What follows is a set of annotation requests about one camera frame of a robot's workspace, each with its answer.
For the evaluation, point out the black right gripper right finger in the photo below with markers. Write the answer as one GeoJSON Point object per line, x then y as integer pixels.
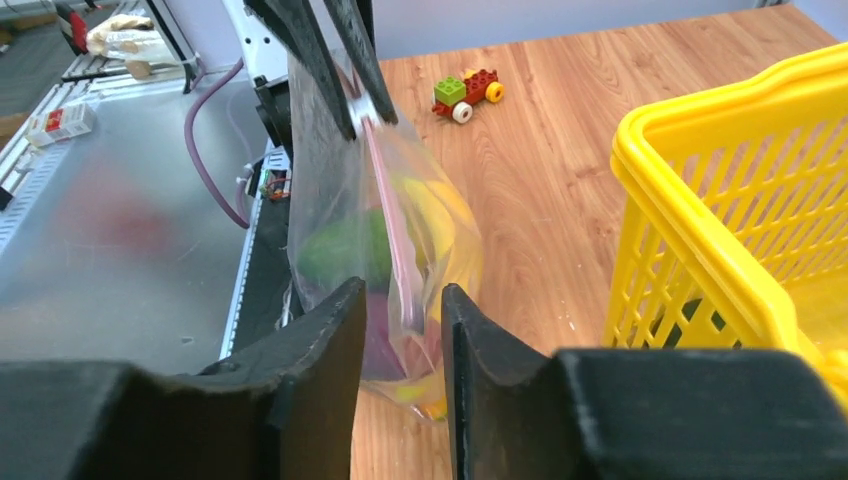
{"type": "Point", "coordinates": [515, 413]}

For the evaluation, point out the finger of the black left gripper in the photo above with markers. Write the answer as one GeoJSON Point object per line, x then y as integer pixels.
{"type": "Point", "coordinates": [294, 24]}
{"type": "Point", "coordinates": [357, 42]}

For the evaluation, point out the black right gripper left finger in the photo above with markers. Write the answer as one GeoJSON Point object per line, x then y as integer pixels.
{"type": "Point", "coordinates": [281, 408]}

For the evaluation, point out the purple toy eggplant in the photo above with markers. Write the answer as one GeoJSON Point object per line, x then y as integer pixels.
{"type": "Point", "coordinates": [380, 358]}

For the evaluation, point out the green toy mango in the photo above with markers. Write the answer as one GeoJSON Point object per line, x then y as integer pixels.
{"type": "Point", "coordinates": [356, 245]}

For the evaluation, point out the clear zip top bag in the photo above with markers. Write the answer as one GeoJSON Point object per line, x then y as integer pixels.
{"type": "Point", "coordinates": [379, 207]}

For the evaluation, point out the yellow toy banana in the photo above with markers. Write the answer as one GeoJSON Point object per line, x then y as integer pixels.
{"type": "Point", "coordinates": [445, 234]}

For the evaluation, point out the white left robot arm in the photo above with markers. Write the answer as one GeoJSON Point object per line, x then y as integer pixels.
{"type": "Point", "coordinates": [265, 59]}

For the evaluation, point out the red green toy car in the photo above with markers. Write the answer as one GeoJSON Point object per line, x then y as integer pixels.
{"type": "Point", "coordinates": [454, 98]}

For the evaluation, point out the crumpled plastic wrapped item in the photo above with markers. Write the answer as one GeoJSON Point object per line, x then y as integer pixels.
{"type": "Point", "coordinates": [129, 38]}

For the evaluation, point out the yellow plastic basket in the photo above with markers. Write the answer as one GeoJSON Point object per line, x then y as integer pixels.
{"type": "Point", "coordinates": [734, 231]}

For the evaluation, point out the small white red box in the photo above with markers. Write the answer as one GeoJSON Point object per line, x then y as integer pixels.
{"type": "Point", "coordinates": [60, 124]}

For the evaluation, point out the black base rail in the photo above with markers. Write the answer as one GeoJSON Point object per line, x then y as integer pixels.
{"type": "Point", "coordinates": [263, 298]}

